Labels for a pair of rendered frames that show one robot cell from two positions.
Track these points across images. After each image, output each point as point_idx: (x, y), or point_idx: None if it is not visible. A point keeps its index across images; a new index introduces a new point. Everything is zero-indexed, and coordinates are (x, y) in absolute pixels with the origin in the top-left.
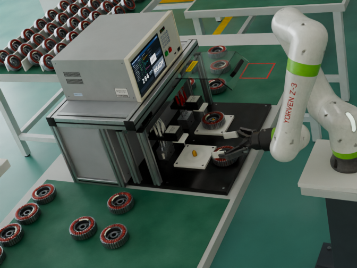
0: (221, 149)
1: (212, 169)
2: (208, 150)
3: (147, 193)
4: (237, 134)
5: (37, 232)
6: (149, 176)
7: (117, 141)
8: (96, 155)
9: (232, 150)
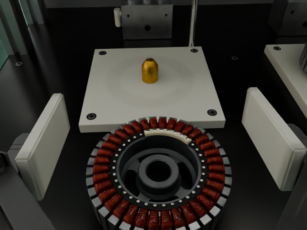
0: (185, 140)
1: (76, 161)
2: (190, 104)
3: (1, 50)
4: (291, 170)
5: None
6: (55, 29)
7: None
8: None
9: (9, 221)
